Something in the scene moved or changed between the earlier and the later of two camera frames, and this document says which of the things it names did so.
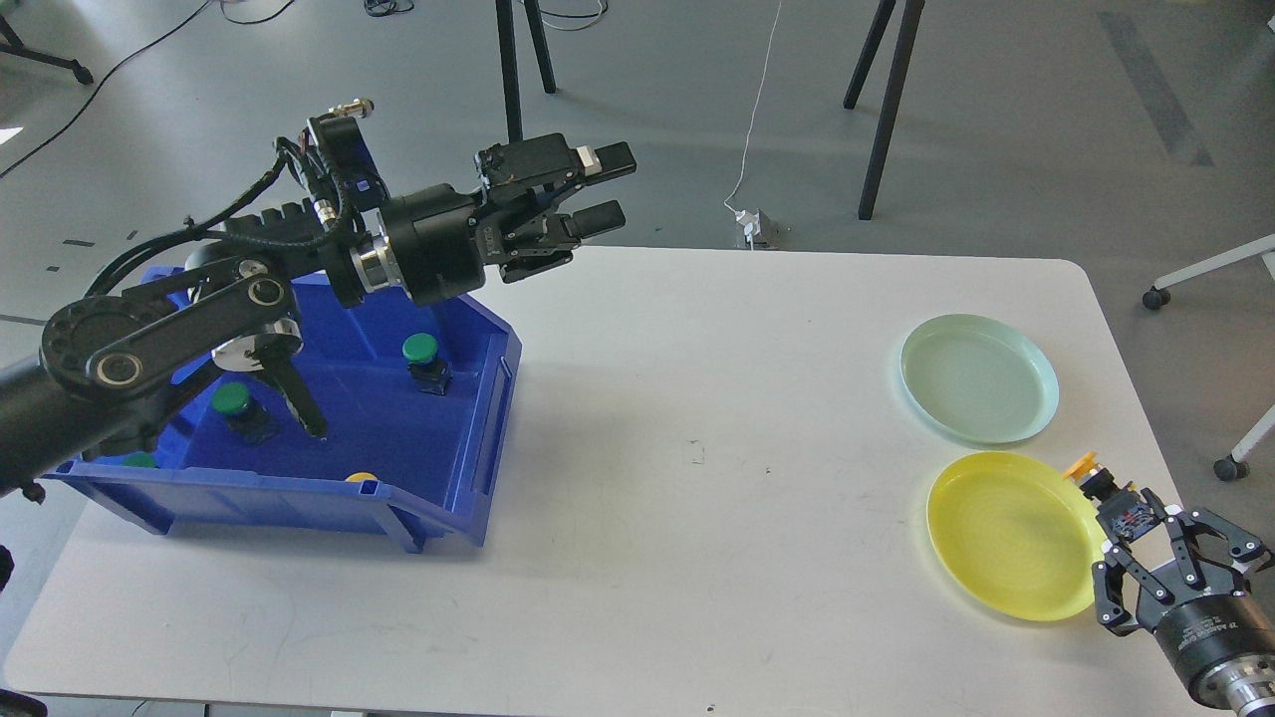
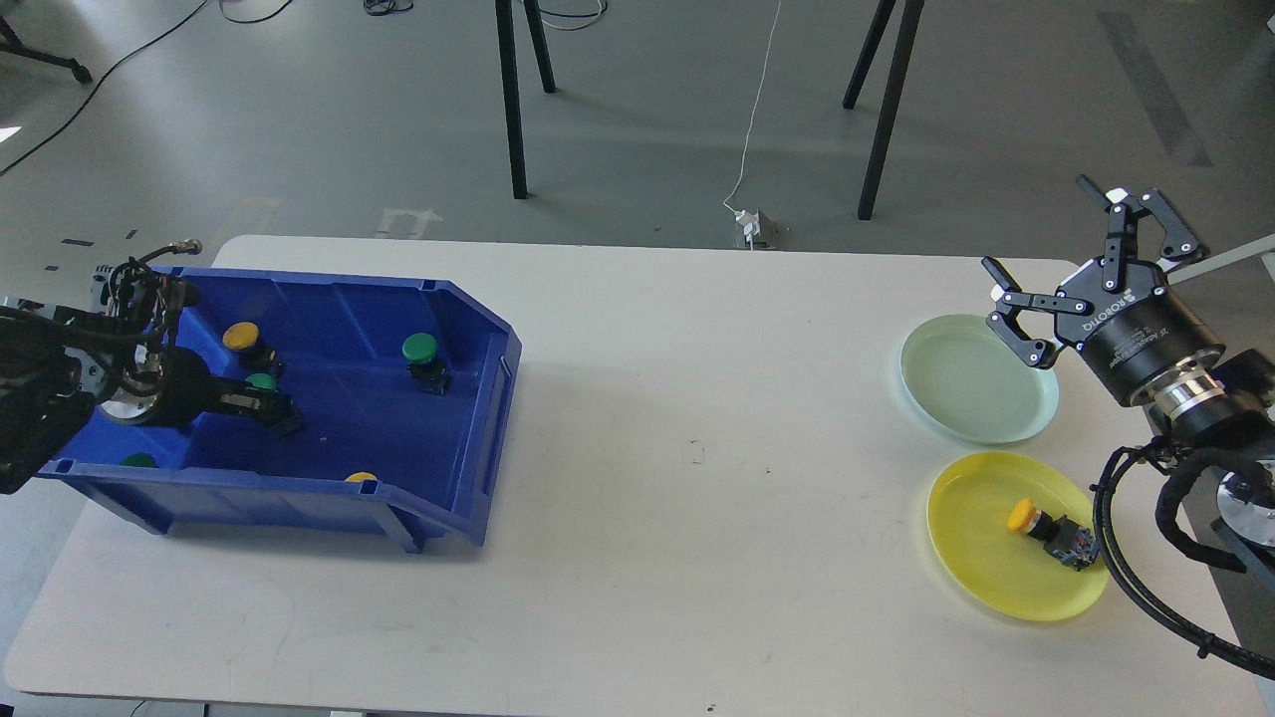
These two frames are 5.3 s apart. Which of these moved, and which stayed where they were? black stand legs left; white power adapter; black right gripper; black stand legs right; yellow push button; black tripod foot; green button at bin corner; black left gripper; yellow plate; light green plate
Moved: black left gripper; yellow push button; black right gripper
Stayed: yellow plate; green button at bin corner; black tripod foot; black stand legs left; light green plate; black stand legs right; white power adapter
